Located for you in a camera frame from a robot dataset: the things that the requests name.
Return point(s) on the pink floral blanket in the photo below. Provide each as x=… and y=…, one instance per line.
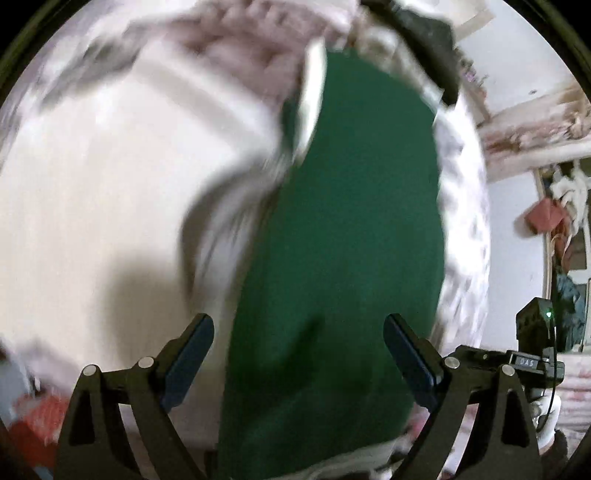
x=240, y=50

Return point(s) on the red hanging cloth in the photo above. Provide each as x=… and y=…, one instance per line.
x=545, y=214

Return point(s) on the teal garment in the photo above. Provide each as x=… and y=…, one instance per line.
x=569, y=304

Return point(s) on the white fluffy garment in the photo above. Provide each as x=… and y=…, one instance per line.
x=570, y=182

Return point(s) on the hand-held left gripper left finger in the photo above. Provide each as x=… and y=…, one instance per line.
x=187, y=364

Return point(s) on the green white varsity jacket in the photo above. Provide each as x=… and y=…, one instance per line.
x=351, y=230

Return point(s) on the loose pink floral curtain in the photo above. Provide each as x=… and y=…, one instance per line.
x=577, y=387

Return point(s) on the person's right forearm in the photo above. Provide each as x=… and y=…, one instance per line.
x=556, y=445

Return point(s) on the red item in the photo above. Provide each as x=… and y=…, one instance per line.
x=39, y=427

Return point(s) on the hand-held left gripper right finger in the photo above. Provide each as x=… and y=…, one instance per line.
x=413, y=364

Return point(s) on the tied pink floral curtain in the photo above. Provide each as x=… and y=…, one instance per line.
x=531, y=129

